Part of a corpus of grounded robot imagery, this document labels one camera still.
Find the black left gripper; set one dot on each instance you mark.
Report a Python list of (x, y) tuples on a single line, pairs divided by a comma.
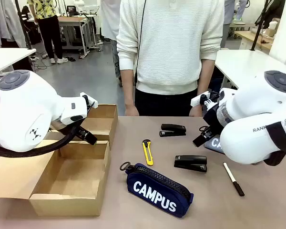
[(78, 132)]

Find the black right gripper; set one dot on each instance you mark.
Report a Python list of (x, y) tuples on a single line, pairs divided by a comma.
[(214, 119)]

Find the black stapler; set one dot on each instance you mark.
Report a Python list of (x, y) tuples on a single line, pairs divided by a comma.
[(190, 162), (172, 130)]

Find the white marker with black cap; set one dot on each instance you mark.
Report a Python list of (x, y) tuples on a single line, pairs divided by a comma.
[(232, 177)]

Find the yellow utility knife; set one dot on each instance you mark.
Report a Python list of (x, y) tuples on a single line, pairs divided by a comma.
[(148, 152)]

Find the navy CAMPUS pencil case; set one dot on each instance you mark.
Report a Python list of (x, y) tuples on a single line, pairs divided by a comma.
[(157, 190)]

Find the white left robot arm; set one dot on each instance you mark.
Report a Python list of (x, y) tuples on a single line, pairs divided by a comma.
[(26, 107)]

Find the person's left forearm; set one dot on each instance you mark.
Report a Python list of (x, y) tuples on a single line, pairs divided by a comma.
[(205, 76)]

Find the person's right forearm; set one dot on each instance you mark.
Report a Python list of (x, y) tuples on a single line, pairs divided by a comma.
[(128, 88)]

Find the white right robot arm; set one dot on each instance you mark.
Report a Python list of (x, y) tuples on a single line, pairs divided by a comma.
[(252, 114)]

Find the brown cardboard box with lid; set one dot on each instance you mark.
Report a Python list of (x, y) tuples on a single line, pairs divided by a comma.
[(105, 124), (69, 205)]

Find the person's left hand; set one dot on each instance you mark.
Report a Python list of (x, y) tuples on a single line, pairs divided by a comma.
[(196, 112)]

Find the person's right hand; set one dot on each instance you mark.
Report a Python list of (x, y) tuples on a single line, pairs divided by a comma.
[(131, 111)]

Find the white table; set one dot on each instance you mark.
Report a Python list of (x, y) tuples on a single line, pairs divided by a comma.
[(9, 59), (243, 64)]

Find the person in white sweater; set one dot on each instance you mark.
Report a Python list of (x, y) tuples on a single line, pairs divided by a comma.
[(169, 47)]

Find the person in yellow patterned shirt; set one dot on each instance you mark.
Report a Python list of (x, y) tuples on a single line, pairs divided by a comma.
[(50, 31)]

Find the wooden top table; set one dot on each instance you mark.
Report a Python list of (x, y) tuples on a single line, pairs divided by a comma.
[(248, 35)]

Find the person in light shirt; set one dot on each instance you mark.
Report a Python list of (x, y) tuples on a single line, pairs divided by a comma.
[(109, 21)]

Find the black stand pole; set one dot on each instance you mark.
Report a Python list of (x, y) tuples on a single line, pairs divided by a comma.
[(257, 35)]

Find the person in grey clothes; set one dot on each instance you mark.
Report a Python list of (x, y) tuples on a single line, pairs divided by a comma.
[(227, 14)]

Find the hanging white coat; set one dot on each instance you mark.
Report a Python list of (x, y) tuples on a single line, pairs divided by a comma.
[(4, 19)]

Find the hanging dark jacket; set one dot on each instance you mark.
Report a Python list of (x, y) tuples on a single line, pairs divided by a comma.
[(274, 9)]

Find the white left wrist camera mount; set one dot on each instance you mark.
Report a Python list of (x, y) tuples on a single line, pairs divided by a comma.
[(93, 104)]

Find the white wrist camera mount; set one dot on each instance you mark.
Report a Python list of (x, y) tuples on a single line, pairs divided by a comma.
[(93, 104), (196, 100)]

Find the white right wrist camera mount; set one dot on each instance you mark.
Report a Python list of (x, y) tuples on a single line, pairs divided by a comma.
[(196, 100)]

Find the grey frame workbench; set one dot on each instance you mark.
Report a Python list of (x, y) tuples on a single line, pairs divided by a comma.
[(71, 20)]

